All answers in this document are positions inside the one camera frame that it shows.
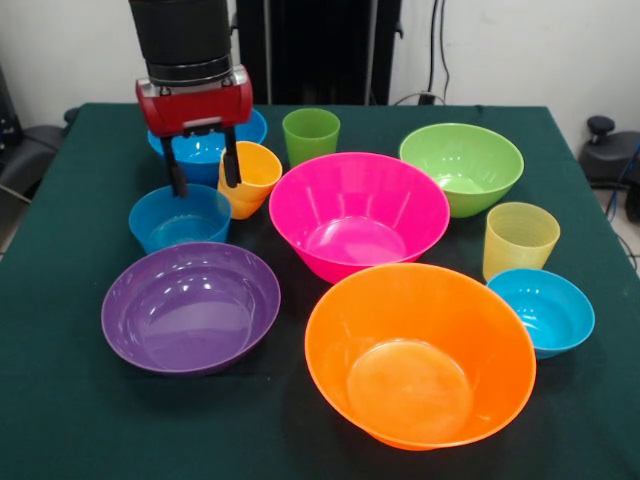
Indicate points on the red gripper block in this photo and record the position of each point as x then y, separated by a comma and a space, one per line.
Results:
200, 107

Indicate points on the translucent blue ribbed bowl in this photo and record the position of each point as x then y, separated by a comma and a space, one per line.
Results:
175, 225

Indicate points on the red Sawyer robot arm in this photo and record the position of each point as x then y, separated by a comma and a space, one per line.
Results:
180, 35

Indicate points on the large blue plastic bowl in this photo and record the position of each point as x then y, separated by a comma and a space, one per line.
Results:
200, 160

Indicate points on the yellow-orange plastic cup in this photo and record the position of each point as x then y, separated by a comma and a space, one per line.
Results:
242, 210
257, 170

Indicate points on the green plastic cup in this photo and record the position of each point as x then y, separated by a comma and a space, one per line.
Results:
310, 135

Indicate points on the purple plastic bowl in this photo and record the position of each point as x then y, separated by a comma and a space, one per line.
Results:
190, 315

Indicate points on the large pink plastic bowl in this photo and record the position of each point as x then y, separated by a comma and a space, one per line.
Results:
355, 210

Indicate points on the black office chair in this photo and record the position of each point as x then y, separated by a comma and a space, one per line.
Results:
35, 145

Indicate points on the dark green tablecloth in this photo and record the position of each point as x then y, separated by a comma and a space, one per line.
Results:
75, 300

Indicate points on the black power adapter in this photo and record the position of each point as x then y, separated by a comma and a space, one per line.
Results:
425, 98

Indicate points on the green plastic bowl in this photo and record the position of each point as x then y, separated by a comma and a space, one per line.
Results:
460, 165

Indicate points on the large orange plastic bowl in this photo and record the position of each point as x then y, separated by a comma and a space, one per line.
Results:
415, 360

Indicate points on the translucent yellow plastic cup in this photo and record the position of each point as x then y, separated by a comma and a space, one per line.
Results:
520, 240

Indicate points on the small cyan plastic bowl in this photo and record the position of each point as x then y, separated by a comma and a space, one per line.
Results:
545, 315

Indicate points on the black swivel chair base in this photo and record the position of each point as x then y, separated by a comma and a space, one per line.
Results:
610, 155

